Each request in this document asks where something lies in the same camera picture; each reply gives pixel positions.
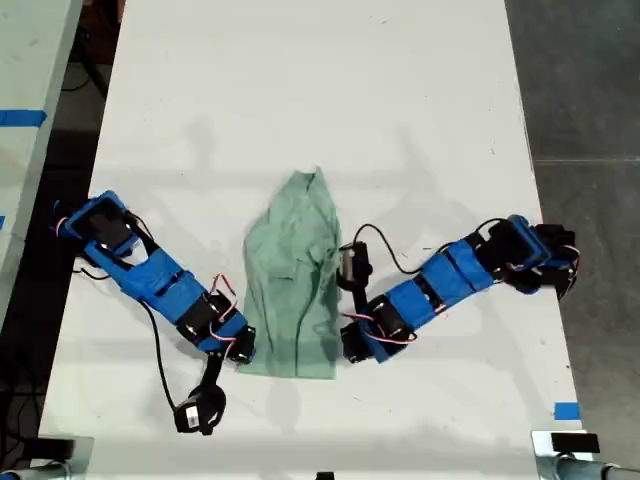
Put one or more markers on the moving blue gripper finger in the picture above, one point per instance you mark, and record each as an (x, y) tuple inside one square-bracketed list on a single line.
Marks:
[(352, 342), (245, 345)]

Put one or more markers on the pale green T-shirt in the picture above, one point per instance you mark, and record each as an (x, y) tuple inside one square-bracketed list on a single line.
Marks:
[(290, 280)]

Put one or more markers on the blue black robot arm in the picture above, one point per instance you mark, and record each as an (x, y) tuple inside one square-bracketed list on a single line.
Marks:
[(150, 270), (450, 280)]

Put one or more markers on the short blue tape strip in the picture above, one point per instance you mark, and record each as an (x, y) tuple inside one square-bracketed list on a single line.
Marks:
[(567, 411)]

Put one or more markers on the small black box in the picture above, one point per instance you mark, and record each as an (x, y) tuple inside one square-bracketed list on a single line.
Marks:
[(55, 448), (575, 443)]

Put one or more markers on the long blue tape strip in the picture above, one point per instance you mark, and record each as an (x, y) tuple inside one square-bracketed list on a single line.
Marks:
[(22, 118)]

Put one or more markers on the pale side table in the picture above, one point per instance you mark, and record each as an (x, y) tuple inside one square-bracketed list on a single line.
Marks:
[(30, 55)]

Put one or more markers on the black camera stalk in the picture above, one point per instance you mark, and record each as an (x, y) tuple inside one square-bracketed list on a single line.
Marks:
[(359, 302), (215, 367)]

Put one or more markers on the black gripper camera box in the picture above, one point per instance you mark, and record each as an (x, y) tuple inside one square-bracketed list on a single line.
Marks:
[(200, 410)]

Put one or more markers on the grey gripper camera box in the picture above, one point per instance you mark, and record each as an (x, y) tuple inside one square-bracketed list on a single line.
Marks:
[(354, 265)]

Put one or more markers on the metal corner bracket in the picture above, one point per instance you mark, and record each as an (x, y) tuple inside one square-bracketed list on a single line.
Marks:
[(542, 460), (82, 457)]

